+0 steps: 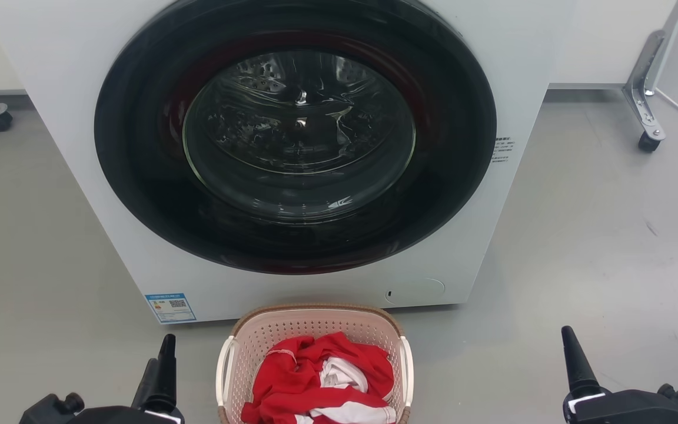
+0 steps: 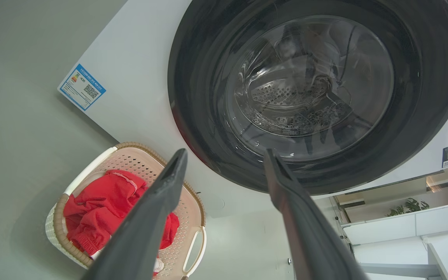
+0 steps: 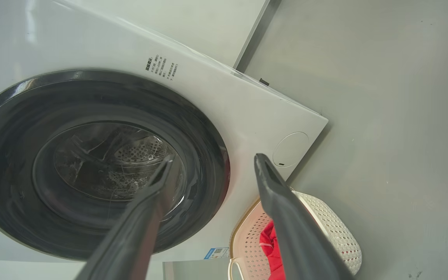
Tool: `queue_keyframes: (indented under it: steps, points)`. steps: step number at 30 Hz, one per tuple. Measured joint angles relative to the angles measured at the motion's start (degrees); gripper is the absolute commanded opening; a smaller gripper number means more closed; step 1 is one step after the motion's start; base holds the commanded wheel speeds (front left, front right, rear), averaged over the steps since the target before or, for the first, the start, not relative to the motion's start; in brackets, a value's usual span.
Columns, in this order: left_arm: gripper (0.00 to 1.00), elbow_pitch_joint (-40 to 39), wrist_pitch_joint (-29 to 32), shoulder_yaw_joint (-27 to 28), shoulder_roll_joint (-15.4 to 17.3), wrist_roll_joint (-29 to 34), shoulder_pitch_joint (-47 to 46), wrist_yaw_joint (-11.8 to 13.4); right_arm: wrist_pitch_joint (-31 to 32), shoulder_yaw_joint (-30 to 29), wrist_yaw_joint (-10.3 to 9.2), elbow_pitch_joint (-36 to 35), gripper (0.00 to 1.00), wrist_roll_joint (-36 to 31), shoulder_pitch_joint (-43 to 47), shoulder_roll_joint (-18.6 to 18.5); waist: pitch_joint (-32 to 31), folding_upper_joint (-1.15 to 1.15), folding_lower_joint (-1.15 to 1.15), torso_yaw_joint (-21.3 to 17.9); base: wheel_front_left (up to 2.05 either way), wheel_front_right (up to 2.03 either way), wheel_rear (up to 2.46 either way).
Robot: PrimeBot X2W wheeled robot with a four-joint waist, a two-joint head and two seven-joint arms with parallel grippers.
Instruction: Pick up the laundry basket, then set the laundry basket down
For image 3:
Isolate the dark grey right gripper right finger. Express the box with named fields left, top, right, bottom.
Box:
left=254, top=153, right=355, bottom=280

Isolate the red and white garment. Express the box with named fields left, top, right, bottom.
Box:
left=259, top=220, right=287, bottom=280

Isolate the blue energy label sticker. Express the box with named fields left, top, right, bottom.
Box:
left=204, top=247, right=230, bottom=260

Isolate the white front-load washing machine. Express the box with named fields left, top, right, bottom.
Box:
left=0, top=0, right=329, bottom=280

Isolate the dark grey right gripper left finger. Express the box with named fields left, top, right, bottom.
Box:
left=74, top=155, right=175, bottom=280

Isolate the beige perforated plastic laundry basket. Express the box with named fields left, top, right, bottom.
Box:
left=228, top=190, right=362, bottom=280

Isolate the round black washing machine door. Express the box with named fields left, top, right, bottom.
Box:
left=0, top=69, right=231, bottom=261

